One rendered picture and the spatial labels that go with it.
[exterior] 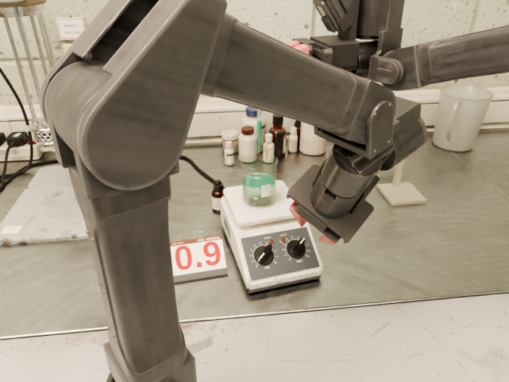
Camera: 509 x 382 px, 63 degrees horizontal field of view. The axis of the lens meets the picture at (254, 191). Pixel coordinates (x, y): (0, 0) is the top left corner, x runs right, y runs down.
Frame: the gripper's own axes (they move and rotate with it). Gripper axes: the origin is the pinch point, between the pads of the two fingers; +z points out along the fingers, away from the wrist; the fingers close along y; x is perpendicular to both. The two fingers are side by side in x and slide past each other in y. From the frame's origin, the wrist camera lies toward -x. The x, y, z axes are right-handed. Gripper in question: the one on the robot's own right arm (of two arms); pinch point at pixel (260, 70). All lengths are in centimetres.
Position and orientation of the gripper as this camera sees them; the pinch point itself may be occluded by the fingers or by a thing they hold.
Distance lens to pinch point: 63.8
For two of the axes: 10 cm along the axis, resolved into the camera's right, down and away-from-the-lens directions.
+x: 0.2, 8.7, 5.0
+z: -9.6, 1.6, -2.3
